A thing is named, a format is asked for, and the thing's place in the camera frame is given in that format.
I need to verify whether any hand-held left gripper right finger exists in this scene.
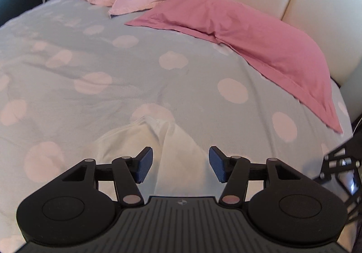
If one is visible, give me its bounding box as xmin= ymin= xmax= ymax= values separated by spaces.
xmin=208 ymin=146 xmax=310 ymax=208

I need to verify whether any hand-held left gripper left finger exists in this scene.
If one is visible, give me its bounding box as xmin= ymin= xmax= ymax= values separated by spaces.
xmin=61 ymin=146 xmax=154 ymax=208

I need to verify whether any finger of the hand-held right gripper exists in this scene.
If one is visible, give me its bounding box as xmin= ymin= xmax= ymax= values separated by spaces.
xmin=319 ymin=140 xmax=362 ymax=186

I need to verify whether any white t-shirt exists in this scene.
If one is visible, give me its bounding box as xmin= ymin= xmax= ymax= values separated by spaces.
xmin=95 ymin=117 xmax=227 ymax=203

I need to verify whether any grey pink-dotted blanket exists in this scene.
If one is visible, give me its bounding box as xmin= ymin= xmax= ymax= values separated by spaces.
xmin=0 ymin=0 xmax=354 ymax=248

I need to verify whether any dark pink pillow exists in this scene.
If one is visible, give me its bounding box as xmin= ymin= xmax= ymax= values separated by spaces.
xmin=124 ymin=0 xmax=344 ymax=134

